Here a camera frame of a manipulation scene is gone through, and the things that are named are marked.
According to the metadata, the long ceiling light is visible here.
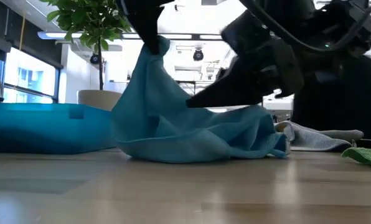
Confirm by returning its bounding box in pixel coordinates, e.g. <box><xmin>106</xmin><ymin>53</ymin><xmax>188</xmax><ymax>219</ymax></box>
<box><xmin>37</xmin><ymin>30</ymin><xmax>83</xmax><ymax>40</ymax></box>

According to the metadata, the teal plastic bin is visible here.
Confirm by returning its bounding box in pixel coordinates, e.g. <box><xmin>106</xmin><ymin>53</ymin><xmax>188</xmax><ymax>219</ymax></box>
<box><xmin>0</xmin><ymin>102</ymin><xmax>118</xmax><ymax>156</ymax></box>

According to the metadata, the grey microfiber towel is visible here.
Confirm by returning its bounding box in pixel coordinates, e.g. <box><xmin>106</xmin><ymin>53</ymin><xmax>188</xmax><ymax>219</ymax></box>
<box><xmin>274</xmin><ymin>120</ymin><xmax>365</xmax><ymax>152</ymax></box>

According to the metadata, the green leafy plant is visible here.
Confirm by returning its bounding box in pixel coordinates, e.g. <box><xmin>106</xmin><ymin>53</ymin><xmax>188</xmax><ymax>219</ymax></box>
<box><xmin>39</xmin><ymin>0</ymin><xmax>133</xmax><ymax>91</ymax></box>

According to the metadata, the yellow extension cable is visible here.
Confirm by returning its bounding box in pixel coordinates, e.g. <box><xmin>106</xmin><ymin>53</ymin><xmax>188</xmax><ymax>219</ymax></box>
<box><xmin>19</xmin><ymin>14</ymin><xmax>27</xmax><ymax>52</ymax></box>

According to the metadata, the blue microfiber towel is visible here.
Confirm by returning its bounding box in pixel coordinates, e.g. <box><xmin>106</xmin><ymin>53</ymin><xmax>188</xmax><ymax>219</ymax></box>
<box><xmin>110</xmin><ymin>35</ymin><xmax>289</xmax><ymax>165</ymax></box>

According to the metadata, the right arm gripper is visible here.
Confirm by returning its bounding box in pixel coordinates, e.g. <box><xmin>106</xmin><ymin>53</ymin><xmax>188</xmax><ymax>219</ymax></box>
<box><xmin>185</xmin><ymin>12</ymin><xmax>303</xmax><ymax>109</ymax></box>

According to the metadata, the green microfiber towel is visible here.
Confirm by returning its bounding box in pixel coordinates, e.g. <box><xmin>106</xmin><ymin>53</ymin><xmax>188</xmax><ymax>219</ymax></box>
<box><xmin>340</xmin><ymin>127</ymin><xmax>371</xmax><ymax>170</ymax></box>

